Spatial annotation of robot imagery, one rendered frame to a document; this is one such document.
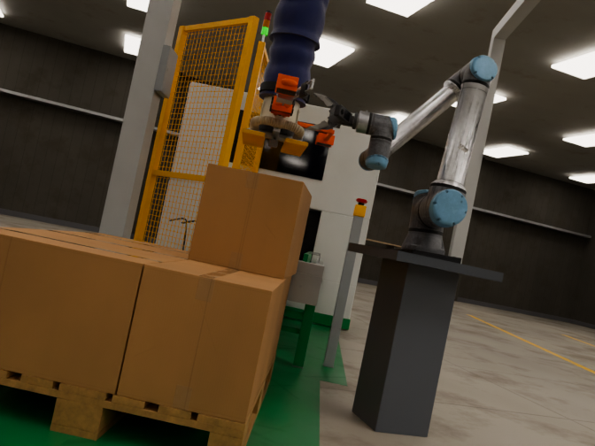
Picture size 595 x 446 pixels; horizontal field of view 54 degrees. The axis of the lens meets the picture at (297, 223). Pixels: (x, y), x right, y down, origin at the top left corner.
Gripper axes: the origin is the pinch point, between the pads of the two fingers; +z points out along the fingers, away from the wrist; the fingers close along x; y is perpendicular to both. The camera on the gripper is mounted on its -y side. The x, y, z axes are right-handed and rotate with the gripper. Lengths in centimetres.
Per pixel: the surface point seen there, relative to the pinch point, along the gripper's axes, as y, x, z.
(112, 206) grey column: 131, -56, 119
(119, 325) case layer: -64, -89, 39
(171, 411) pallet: -64, -111, 18
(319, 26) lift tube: 22.3, 43.3, 4.5
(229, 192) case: -4.0, -40.0, 24.6
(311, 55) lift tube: 21.4, 29.6, 5.4
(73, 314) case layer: -64, -89, 54
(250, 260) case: -5, -65, 11
